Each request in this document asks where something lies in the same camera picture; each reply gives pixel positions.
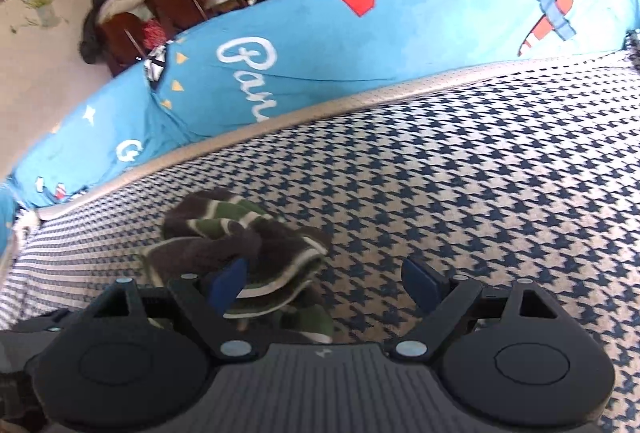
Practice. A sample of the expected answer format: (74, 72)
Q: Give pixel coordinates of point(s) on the houndstooth sofa seat cover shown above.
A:
(450, 173)

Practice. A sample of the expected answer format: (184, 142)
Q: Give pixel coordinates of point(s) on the blue printed sofa back cover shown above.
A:
(400, 33)

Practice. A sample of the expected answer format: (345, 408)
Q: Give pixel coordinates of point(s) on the brown wooden chair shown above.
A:
(175, 0)
(122, 43)

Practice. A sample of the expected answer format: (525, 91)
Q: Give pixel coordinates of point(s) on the green brown striped t-shirt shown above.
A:
(270, 243)

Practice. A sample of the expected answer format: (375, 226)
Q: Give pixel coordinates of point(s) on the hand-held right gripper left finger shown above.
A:
(230, 284)

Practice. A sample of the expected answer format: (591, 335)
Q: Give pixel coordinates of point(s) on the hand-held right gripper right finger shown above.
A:
(420, 285)

